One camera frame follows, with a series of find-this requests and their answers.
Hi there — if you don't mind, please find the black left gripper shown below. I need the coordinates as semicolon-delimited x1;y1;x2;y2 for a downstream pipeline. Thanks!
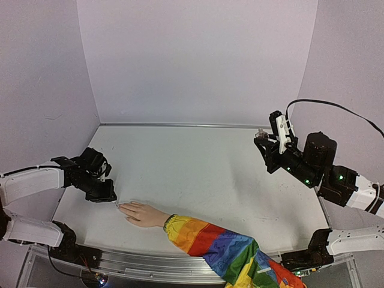
75;172;117;203

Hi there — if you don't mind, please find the glitter nail polish bottle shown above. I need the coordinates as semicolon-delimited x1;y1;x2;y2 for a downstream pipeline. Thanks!
255;128;269;139

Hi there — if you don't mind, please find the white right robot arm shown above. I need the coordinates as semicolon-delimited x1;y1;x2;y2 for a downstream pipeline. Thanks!
254;130;383;272

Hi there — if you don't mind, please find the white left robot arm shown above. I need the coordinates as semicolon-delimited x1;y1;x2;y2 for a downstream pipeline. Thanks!
1;148;117;269

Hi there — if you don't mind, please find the mannequin hand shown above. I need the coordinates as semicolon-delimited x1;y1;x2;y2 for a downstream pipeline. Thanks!
118;202;170;228

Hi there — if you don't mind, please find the rainbow coloured sleeve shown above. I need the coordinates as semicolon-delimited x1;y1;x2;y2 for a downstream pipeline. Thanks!
164;214;306;287

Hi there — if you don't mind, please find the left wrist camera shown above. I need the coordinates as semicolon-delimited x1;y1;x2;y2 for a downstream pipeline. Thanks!
97;160;112;182

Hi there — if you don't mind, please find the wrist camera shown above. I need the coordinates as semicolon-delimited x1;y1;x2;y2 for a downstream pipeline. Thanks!
269;110;298;154
97;160;112;182

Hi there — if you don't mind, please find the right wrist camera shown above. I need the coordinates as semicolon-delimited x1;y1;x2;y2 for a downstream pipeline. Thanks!
269;110;298;154

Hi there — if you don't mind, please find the black camera cable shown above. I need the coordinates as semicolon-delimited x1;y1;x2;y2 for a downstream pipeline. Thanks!
285;98;384;136

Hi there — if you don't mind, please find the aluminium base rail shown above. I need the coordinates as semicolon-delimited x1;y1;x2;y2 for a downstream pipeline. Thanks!
28;235;352;284

